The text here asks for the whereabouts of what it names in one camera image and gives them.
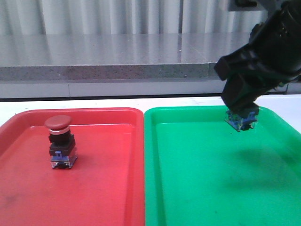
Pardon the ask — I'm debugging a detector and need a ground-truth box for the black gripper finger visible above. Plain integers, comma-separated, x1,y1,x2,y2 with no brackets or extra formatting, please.
221,73,263,116

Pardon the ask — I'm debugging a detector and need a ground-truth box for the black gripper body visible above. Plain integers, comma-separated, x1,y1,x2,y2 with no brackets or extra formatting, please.
214,21,301,95

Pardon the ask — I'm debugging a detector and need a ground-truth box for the green mushroom push button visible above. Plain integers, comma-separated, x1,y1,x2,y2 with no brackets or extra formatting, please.
225,103,259,132

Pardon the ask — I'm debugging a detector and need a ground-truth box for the red mushroom push button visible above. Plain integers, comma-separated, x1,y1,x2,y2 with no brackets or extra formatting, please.
44,115,78,169

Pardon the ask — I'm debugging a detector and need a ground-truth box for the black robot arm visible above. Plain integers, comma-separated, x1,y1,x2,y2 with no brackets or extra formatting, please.
214,0,301,117

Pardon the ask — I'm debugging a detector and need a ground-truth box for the green plastic tray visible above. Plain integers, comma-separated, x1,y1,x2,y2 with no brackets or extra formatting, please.
144,106,301,226

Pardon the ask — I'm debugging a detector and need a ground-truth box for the red plastic tray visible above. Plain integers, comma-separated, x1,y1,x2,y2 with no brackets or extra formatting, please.
0,108,145,226

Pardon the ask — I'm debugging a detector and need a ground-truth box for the grey stone counter ledge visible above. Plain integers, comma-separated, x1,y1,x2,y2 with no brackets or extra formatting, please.
0,32,301,99

